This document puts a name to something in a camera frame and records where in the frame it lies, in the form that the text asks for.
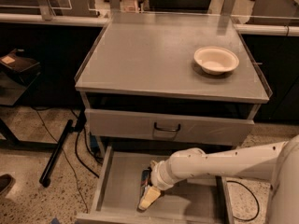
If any black cable left floor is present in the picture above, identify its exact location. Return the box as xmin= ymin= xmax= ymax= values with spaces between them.
xmin=31 ymin=105 xmax=104 ymax=213

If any closed top drawer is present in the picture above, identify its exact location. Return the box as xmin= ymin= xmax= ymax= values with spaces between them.
xmin=85 ymin=108 xmax=254 ymax=146

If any open middle drawer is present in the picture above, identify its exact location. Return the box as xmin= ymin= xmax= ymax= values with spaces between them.
xmin=77 ymin=147 xmax=235 ymax=224

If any blue silver redbull can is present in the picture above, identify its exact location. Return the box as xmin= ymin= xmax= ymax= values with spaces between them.
xmin=139 ymin=169 xmax=151 ymax=203

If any black drawer handle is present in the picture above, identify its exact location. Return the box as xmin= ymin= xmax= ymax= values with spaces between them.
xmin=153 ymin=122 xmax=181 ymax=133

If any black box device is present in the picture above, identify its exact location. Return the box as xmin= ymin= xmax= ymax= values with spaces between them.
xmin=0 ymin=49 xmax=41 ymax=86

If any dark shoe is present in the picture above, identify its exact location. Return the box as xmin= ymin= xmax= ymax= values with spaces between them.
xmin=0 ymin=174 xmax=15 ymax=195

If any black cable right floor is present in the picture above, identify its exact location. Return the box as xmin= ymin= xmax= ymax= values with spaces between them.
xmin=226 ymin=180 xmax=261 ymax=222

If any black metal floor bar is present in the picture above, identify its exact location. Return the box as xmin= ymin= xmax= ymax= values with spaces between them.
xmin=39 ymin=110 xmax=86 ymax=188

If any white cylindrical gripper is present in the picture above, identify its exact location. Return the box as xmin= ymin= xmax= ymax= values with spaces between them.
xmin=138 ymin=160 xmax=186 ymax=211

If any grey metal drawer cabinet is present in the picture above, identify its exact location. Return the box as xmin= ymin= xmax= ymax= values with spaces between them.
xmin=76 ymin=13 xmax=269 ymax=159

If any black side table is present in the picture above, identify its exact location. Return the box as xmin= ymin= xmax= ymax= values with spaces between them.
xmin=0 ymin=72 xmax=58 ymax=152

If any black cable floor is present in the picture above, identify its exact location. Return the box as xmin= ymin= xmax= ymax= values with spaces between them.
xmin=31 ymin=105 xmax=104 ymax=213
xmin=226 ymin=180 xmax=261 ymax=222

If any white paper bowl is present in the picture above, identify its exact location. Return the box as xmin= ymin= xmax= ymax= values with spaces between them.
xmin=193 ymin=47 xmax=239 ymax=76

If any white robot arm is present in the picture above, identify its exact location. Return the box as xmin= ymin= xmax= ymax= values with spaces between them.
xmin=138 ymin=136 xmax=299 ymax=224

